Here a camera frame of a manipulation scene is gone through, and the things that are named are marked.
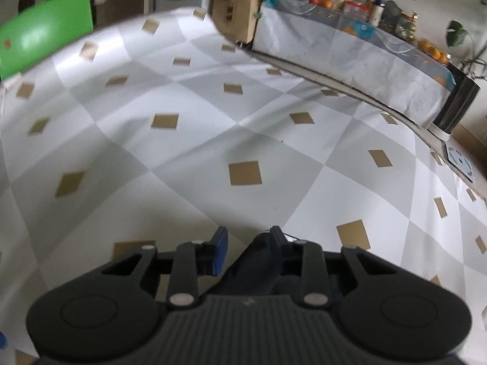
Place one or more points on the green chair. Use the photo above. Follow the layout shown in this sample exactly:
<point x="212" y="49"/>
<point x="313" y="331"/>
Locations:
<point x="42" y="34"/>

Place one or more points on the pile of oranges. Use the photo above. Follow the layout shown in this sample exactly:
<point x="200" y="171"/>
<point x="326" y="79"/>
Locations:
<point x="433" y="51"/>

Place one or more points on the teal round lid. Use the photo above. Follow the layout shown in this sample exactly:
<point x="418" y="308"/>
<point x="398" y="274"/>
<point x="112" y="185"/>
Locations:
<point x="363" y="30"/>

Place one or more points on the grey marbled side table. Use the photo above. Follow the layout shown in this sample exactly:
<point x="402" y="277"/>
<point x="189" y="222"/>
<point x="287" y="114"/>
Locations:
<point x="361" y="64"/>

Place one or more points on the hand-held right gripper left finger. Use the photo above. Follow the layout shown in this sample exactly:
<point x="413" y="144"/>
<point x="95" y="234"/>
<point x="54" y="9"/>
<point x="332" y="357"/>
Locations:
<point x="220" y="251"/>

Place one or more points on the white blue round pad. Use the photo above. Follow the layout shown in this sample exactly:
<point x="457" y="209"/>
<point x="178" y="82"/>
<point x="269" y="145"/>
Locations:
<point x="460" y="161"/>

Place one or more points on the jar with dark lid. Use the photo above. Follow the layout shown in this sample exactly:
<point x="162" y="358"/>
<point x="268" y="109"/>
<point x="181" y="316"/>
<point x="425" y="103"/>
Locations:
<point x="376" y="13"/>

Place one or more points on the green leaf wall decoration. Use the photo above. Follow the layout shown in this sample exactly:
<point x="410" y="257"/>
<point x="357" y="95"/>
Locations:
<point x="458" y="34"/>

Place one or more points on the trailing green plant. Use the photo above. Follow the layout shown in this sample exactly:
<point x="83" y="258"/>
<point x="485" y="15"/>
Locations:
<point x="475" y="62"/>

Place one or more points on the black t-shirt with red print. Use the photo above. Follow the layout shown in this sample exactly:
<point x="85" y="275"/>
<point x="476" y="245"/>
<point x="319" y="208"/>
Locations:
<point x="251" y="270"/>

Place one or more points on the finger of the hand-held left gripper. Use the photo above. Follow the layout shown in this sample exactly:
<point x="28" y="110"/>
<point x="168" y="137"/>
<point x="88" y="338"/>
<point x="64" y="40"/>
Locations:
<point x="3" y="341"/>

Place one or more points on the black cylindrical tower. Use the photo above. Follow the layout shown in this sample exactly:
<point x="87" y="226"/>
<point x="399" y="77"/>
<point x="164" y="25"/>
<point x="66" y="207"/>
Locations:
<point x="456" y="102"/>

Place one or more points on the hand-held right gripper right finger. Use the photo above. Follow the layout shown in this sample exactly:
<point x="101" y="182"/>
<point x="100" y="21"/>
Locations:
<point x="277" y="241"/>

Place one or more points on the cardboard box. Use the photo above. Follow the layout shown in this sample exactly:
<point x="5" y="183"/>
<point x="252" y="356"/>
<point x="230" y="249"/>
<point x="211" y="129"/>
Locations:
<point x="232" y="15"/>

